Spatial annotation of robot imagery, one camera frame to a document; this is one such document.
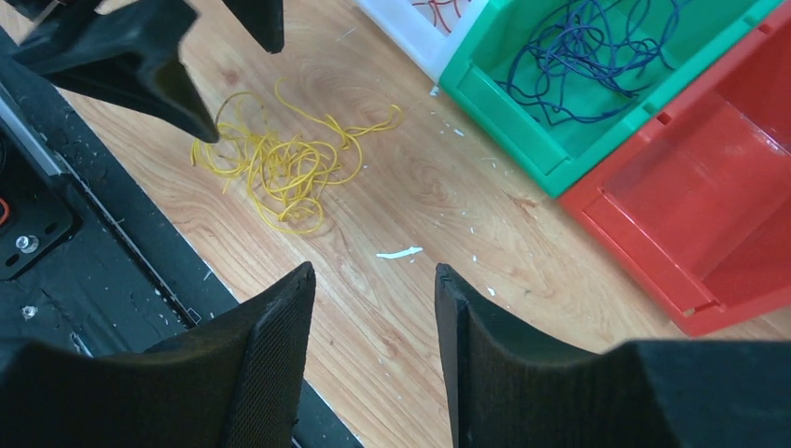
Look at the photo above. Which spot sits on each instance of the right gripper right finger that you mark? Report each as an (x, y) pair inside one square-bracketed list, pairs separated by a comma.
[(510, 384)]

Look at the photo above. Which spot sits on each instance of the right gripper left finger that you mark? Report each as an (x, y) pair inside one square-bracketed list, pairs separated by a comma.
[(232, 382)]

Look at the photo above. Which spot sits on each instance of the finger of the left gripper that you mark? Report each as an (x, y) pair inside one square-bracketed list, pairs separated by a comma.
[(127, 57), (262, 19)]

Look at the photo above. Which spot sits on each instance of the white plastic bin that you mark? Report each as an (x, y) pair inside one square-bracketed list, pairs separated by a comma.
[(429, 32)]

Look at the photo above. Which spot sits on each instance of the red plastic bin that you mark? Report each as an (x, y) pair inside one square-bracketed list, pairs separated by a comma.
[(695, 207)]

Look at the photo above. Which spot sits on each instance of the green plastic bin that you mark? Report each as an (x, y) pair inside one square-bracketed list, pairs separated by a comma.
[(559, 85)]

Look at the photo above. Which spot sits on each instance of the white cable scrap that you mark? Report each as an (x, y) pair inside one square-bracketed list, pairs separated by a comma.
[(404, 253)]

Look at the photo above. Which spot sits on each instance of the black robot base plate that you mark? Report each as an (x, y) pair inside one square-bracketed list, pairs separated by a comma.
[(89, 264)]

